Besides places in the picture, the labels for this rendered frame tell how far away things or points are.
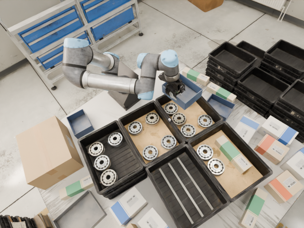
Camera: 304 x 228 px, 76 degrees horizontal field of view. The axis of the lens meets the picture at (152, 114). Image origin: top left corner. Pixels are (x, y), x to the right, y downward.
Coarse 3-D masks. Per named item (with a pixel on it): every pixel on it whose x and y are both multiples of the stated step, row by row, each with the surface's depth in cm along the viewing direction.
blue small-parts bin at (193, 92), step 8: (184, 80) 124; (184, 88) 124; (192, 88) 122; (200, 88) 115; (168, 96) 122; (176, 96) 113; (184, 96) 121; (192, 96) 120; (200, 96) 119; (184, 104) 112
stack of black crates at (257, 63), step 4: (240, 44) 245; (244, 44) 245; (248, 44) 240; (244, 48) 248; (248, 48) 244; (252, 48) 239; (256, 48) 235; (248, 52) 246; (252, 52) 243; (256, 52) 238; (260, 52) 234; (264, 52) 230; (256, 56) 241; (260, 56) 237; (256, 60) 238; (260, 60) 237; (256, 64) 234
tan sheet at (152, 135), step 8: (136, 120) 144; (144, 120) 143; (160, 120) 142; (144, 128) 139; (152, 128) 139; (160, 128) 138; (136, 136) 137; (144, 136) 136; (152, 136) 136; (160, 136) 135; (136, 144) 134; (144, 144) 133; (152, 144) 132; (160, 144) 132; (176, 144) 130; (160, 152) 129; (144, 160) 127
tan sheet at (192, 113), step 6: (168, 102) 149; (174, 102) 149; (180, 108) 145; (192, 108) 144; (198, 108) 144; (186, 114) 142; (192, 114) 142; (198, 114) 141; (186, 120) 139; (192, 120) 139; (198, 126) 136; (198, 132) 134
